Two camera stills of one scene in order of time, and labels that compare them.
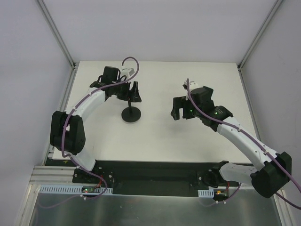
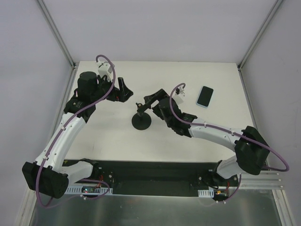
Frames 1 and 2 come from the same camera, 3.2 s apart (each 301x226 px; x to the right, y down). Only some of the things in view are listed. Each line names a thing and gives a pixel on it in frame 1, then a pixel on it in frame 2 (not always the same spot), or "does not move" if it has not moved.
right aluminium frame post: (251, 46) does not move
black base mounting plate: (150, 177) does not move
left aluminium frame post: (57, 35) does not move
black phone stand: (130, 114) → (141, 120)
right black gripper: (182, 106) → (156, 103)
